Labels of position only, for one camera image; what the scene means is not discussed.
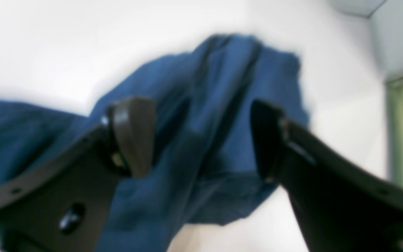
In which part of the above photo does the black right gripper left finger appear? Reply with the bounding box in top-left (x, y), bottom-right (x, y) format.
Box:
top-left (0, 97), bottom-right (156, 252)

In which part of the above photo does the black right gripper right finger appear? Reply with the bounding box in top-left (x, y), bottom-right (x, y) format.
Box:
top-left (250, 99), bottom-right (403, 252)

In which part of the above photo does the dark blue t-shirt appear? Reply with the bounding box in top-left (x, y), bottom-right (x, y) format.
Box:
top-left (0, 35), bottom-right (309, 252)

